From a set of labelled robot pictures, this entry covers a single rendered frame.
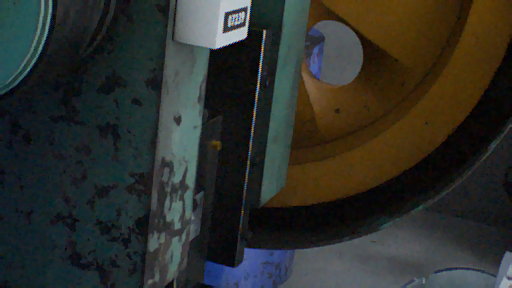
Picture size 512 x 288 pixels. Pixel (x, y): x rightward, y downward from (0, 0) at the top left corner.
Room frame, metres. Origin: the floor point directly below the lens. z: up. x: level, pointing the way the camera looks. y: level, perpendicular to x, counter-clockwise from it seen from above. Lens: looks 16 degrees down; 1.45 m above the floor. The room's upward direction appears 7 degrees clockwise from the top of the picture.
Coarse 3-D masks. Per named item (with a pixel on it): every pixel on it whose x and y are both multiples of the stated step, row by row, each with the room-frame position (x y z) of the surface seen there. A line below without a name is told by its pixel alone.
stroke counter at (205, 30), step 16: (192, 0) 0.79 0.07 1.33; (208, 0) 0.78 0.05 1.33; (224, 0) 0.79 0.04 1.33; (240, 0) 0.82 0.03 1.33; (176, 16) 0.79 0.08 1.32; (192, 16) 0.79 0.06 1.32; (208, 16) 0.78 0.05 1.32; (224, 16) 0.79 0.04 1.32; (176, 32) 0.79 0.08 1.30; (192, 32) 0.79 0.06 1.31; (208, 32) 0.78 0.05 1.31; (224, 32) 0.79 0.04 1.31; (240, 32) 0.83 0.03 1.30
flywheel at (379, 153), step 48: (336, 0) 1.32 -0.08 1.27; (384, 0) 1.30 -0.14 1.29; (432, 0) 1.28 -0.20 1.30; (480, 0) 1.22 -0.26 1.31; (384, 48) 1.29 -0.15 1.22; (432, 48) 1.27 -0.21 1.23; (480, 48) 1.22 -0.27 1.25; (336, 96) 1.31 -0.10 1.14; (384, 96) 1.29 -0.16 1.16; (432, 96) 1.24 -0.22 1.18; (480, 96) 1.22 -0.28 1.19; (336, 144) 1.30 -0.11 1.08; (384, 144) 1.25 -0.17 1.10; (432, 144) 1.23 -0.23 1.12; (288, 192) 1.29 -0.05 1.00; (336, 192) 1.27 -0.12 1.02
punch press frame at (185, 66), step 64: (128, 0) 0.79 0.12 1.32; (256, 0) 1.07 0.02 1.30; (128, 64) 0.79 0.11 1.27; (192, 64) 0.84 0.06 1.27; (0, 128) 0.83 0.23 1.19; (64, 128) 0.81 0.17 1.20; (128, 128) 0.79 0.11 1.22; (192, 128) 0.85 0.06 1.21; (0, 192) 0.83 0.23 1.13; (64, 192) 0.81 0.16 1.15; (128, 192) 0.79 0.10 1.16; (192, 192) 0.87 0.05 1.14; (256, 192) 1.06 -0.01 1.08; (0, 256) 0.83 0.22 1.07; (64, 256) 0.81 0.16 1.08; (128, 256) 0.79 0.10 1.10
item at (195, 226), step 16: (208, 112) 1.05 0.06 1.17; (208, 128) 1.01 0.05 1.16; (208, 144) 1.02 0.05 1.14; (208, 160) 1.02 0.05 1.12; (208, 176) 1.03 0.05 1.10; (208, 192) 1.03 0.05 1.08; (208, 208) 1.04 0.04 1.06; (192, 224) 0.99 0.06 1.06; (208, 224) 1.04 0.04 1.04; (192, 240) 1.00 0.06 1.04; (208, 240) 1.05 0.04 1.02; (192, 256) 1.00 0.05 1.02; (192, 272) 1.01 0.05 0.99
